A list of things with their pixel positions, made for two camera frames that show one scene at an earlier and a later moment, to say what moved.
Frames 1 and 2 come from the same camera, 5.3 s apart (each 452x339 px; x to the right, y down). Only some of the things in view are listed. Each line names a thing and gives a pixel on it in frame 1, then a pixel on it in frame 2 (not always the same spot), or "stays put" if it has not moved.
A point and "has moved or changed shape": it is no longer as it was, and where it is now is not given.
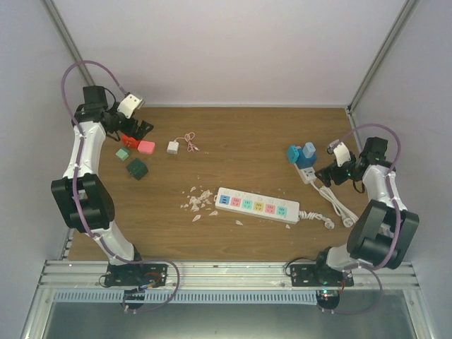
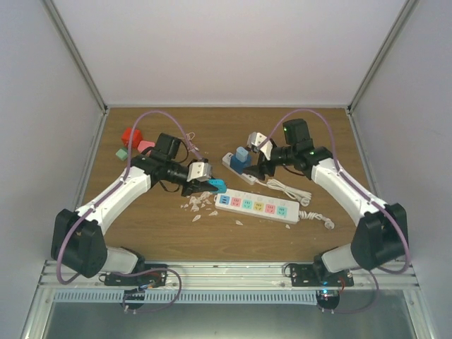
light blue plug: x=292 y=154 has moved or changed shape
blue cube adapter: x=304 y=162 has moved or changed shape
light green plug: x=123 y=154 stays put
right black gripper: x=325 y=173 → x=258 y=171
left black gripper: x=140 y=132 → x=198 y=186
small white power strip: x=308 y=176 → x=244 y=176
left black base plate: x=136 y=275 stays put
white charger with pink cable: x=172 y=147 stays put
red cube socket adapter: x=130 y=142 stays put
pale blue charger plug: x=308 y=150 has moved or changed shape
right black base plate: x=318 y=275 stays put
